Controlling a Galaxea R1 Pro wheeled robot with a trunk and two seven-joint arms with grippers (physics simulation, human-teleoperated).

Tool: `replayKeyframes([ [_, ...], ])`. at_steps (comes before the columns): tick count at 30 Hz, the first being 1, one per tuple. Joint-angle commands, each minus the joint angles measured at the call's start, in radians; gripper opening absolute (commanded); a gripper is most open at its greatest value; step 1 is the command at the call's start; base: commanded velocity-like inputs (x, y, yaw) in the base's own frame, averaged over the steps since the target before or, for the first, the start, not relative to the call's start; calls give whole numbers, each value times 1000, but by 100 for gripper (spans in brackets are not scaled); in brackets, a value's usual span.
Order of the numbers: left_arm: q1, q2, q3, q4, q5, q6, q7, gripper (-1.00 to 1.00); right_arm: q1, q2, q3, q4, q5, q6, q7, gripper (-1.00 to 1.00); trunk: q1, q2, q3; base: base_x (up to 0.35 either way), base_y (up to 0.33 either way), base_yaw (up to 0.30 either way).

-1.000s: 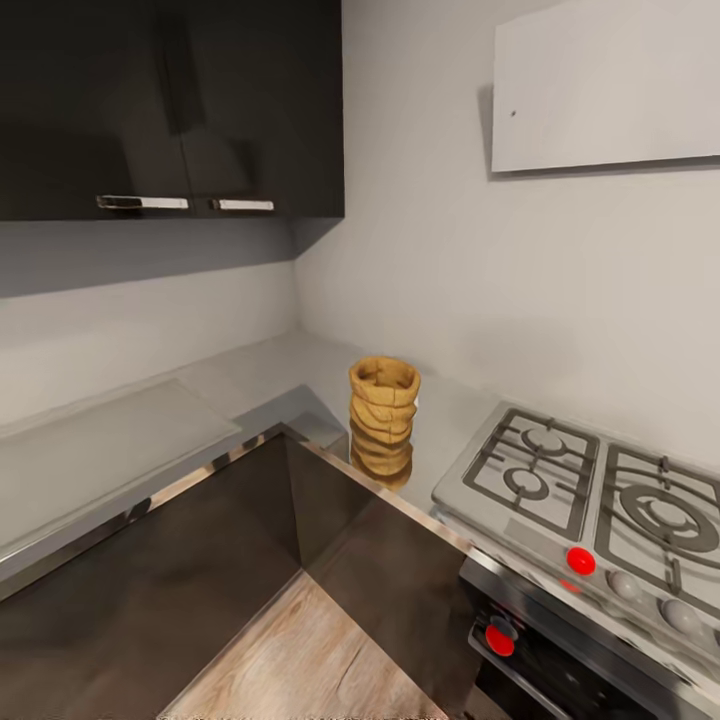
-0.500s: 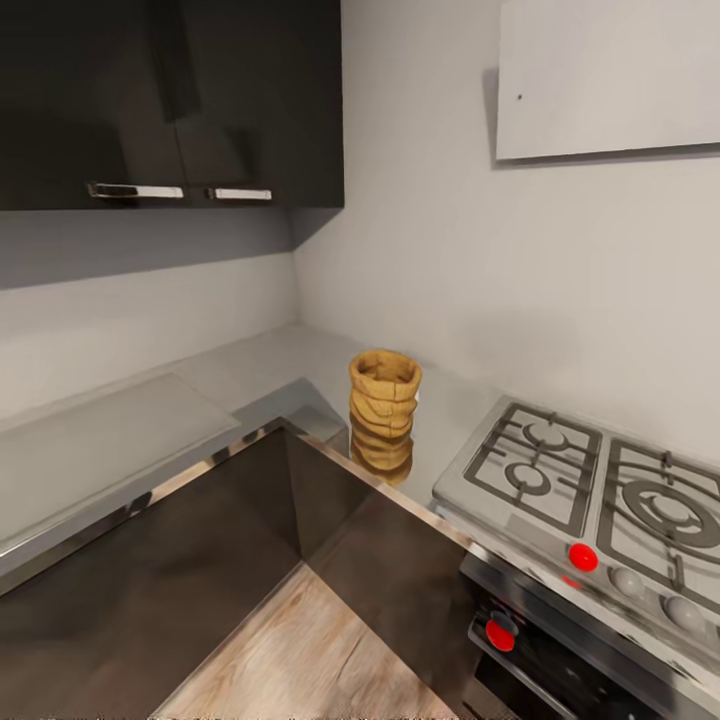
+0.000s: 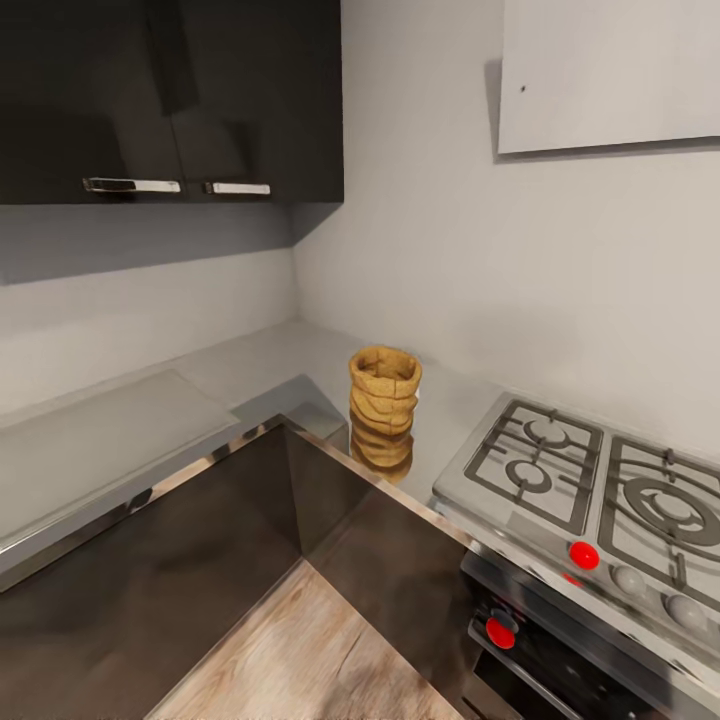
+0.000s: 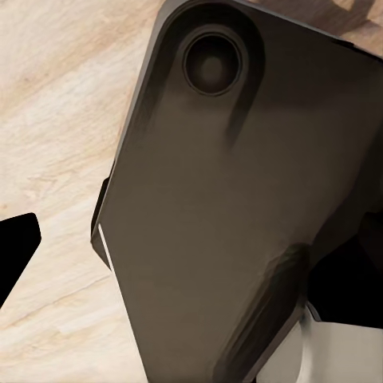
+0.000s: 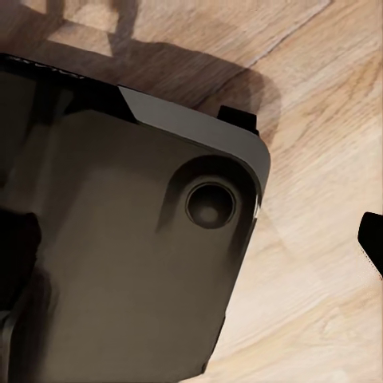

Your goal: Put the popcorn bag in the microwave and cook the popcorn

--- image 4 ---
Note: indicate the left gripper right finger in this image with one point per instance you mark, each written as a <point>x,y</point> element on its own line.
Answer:
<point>370,236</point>

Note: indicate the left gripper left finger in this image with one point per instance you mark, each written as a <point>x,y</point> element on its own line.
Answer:
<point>20,237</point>

